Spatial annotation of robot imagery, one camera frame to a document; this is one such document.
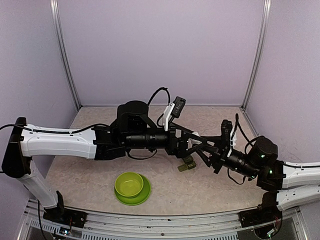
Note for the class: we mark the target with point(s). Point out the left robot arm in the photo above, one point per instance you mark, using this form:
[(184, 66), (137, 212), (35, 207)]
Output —
[(132, 129)]

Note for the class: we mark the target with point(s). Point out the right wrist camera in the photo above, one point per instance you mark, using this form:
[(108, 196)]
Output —
[(228, 137)]

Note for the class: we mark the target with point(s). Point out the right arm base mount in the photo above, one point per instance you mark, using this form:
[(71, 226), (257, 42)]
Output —
[(259, 216)]

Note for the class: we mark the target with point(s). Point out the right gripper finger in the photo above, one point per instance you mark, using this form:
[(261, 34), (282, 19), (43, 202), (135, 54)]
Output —
[(214, 141), (210, 155)]

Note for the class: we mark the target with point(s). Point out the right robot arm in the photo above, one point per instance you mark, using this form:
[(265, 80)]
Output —
[(286, 184)]

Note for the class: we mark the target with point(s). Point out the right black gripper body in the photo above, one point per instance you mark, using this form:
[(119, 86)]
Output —
[(219, 161)]

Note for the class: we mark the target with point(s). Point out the green plate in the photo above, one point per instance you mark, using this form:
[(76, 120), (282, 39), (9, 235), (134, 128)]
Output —
[(140, 198)]

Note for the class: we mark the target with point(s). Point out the left aluminium frame post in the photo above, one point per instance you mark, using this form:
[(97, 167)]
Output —
[(54, 6)]

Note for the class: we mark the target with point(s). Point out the aluminium frame post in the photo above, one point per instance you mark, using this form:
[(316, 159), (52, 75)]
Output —
[(258, 53), (54, 6)]

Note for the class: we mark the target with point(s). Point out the green bowl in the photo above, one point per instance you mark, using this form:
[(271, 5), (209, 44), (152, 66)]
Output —
[(129, 184)]

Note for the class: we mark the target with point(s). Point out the aluminium front rail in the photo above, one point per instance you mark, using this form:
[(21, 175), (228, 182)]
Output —
[(115, 226)]

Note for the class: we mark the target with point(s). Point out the white pill bottle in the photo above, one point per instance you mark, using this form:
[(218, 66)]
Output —
[(194, 141)]

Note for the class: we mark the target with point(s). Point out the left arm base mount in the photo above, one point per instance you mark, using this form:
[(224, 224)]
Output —
[(65, 216)]

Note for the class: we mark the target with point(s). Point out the right aluminium frame post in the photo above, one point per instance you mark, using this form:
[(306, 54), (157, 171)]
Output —
[(258, 53)]

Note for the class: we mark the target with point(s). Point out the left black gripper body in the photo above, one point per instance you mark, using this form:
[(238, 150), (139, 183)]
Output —
[(173, 149)]

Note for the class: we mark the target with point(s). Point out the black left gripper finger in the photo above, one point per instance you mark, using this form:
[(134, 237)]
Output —
[(188, 133), (184, 151)]

